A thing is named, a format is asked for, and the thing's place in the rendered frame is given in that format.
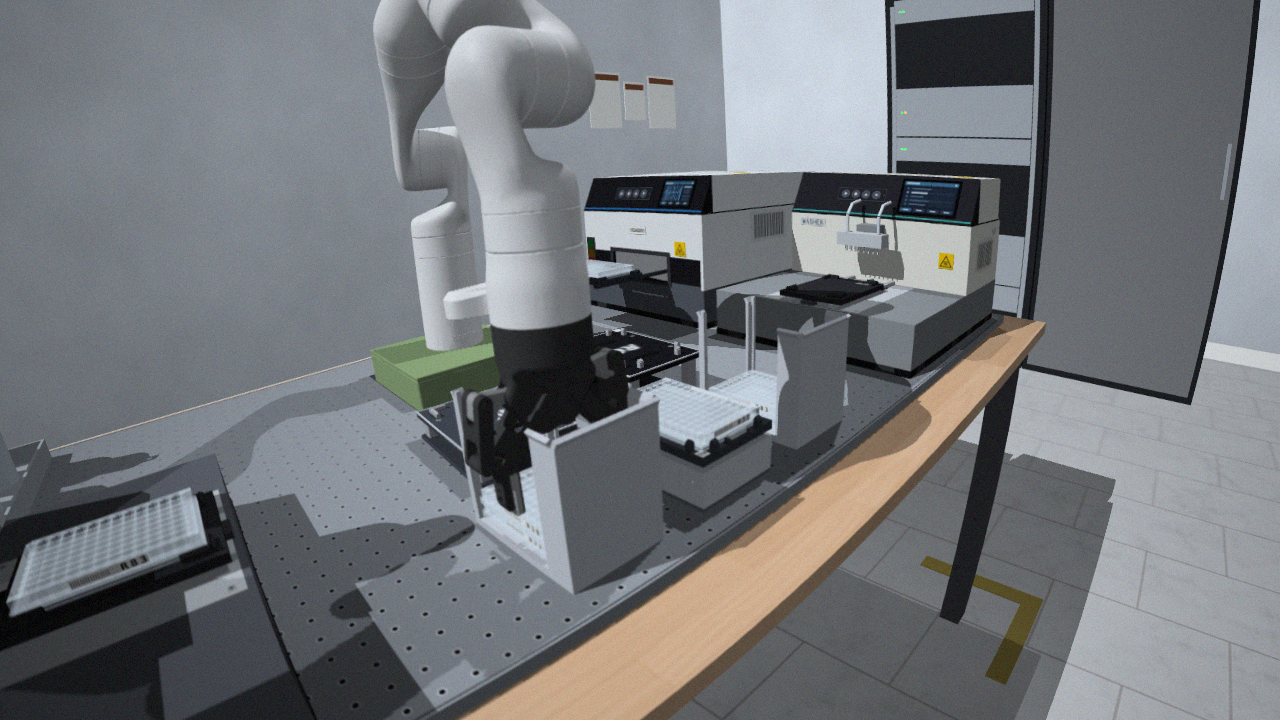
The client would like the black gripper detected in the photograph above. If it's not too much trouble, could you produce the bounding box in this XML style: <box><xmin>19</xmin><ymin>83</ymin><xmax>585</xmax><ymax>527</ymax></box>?
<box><xmin>461</xmin><ymin>313</ymin><xmax>628</xmax><ymax>518</ymax></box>

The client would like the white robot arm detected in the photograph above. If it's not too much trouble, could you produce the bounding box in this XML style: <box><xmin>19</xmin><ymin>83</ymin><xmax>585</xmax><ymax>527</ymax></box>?
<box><xmin>372</xmin><ymin>0</ymin><xmax>596</xmax><ymax>351</ymax></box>

